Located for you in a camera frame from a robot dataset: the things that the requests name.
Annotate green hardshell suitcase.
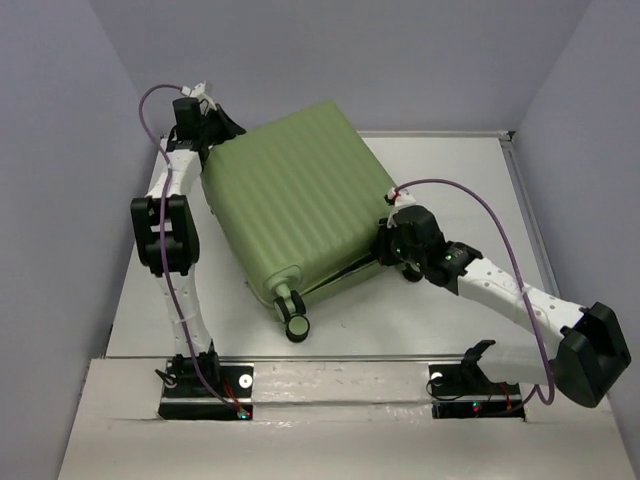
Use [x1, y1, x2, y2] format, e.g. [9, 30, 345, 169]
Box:
[201, 101, 396, 342]

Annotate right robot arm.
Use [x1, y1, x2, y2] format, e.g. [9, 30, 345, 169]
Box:
[371, 205, 631, 408]

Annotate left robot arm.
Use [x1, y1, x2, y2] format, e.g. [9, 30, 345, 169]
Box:
[130, 95, 245, 404]

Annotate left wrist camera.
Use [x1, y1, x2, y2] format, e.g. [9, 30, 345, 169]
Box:
[180, 82, 218, 110]

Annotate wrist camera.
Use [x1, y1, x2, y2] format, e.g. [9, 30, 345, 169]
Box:
[385, 188, 416, 229]
[180, 82, 218, 110]

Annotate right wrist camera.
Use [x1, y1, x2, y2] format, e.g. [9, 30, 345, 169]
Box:
[385, 188, 416, 229]

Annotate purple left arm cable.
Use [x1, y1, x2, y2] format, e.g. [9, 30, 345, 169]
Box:
[138, 84, 241, 414]

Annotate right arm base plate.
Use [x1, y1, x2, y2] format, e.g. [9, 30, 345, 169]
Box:
[425, 363, 526, 420]

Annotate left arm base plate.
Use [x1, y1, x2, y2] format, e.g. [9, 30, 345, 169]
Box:
[154, 363, 254, 421]

